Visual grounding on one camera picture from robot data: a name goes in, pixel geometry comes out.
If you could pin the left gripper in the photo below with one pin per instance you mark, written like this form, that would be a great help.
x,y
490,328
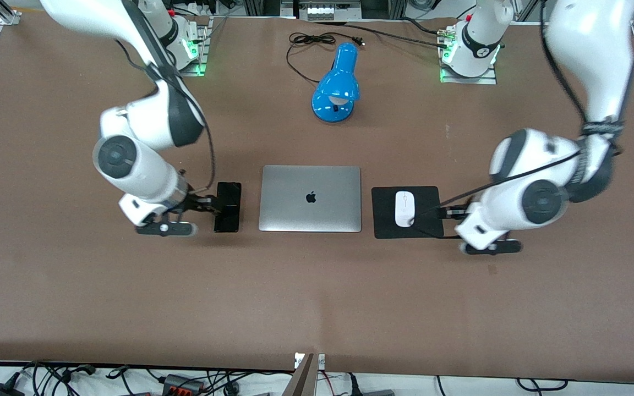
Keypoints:
x,y
456,211

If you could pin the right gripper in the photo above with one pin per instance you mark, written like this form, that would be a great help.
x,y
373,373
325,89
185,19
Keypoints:
x,y
200,203

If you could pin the black smartphone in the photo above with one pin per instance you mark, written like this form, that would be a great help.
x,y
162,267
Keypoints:
x,y
231,217

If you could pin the white computer mouse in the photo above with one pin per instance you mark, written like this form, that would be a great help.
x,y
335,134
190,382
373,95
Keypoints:
x,y
404,206

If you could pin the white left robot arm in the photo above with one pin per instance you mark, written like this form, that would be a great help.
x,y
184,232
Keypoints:
x,y
592,44

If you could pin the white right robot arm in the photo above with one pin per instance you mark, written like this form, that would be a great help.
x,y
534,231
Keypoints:
x,y
146,115

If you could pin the black mouse pad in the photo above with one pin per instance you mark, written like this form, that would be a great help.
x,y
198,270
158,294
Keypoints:
x,y
386,220

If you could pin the silver laptop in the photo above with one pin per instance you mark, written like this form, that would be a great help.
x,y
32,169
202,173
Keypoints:
x,y
310,214

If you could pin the blue desk lamp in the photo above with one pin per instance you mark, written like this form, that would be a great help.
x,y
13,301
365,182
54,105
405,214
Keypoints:
x,y
339,77

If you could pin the grey adapter with orange levers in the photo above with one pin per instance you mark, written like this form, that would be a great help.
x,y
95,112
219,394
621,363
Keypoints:
x,y
182,383

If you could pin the white power strip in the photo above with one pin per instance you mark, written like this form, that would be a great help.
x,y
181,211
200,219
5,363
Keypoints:
x,y
322,12

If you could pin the black power adapter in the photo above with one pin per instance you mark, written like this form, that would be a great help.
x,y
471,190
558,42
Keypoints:
x,y
0,389

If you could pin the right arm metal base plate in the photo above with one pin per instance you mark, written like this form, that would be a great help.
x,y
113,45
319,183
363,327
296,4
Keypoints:
x,y
196,70

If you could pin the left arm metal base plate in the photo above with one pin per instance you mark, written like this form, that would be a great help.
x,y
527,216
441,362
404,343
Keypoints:
x,y
487,80

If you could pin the metal camera mount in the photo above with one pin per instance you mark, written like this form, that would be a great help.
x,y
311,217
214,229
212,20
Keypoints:
x,y
307,379

